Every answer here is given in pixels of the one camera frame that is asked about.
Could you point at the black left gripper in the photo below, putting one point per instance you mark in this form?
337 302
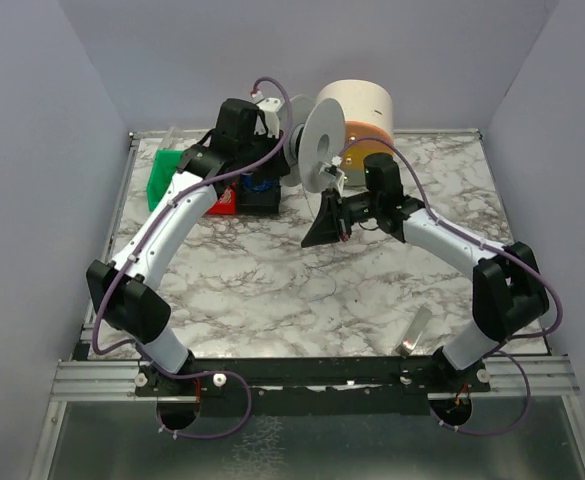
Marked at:
276 163

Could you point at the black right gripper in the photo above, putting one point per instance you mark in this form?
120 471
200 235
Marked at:
337 215

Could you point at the white perforated cable spool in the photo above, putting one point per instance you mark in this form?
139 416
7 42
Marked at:
317 135

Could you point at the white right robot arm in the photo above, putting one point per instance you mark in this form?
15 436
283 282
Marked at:
507 294

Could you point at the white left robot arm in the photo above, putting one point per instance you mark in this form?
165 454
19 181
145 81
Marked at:
246 139

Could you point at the black plastic bin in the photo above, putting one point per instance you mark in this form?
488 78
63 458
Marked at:
258 199

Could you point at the red plastic bin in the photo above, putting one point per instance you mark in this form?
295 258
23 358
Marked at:
226 205

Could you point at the green plastic bin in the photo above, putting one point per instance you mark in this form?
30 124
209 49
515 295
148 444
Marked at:
164 166

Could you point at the round three-drawer cabinet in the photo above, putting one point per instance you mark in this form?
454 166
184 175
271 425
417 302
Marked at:
368 113

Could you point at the grey tool with red label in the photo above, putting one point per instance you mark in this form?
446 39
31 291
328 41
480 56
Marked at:
413 332

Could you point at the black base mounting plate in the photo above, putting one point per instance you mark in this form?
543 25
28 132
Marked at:
311 386

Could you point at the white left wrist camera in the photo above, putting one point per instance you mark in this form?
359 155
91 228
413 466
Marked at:
268 120

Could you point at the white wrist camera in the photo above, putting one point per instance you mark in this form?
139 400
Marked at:
268 120
333 174

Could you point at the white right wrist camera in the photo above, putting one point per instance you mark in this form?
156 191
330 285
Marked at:
333 174

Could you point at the aluminium frame rail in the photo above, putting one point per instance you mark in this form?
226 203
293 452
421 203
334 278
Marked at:
80 377

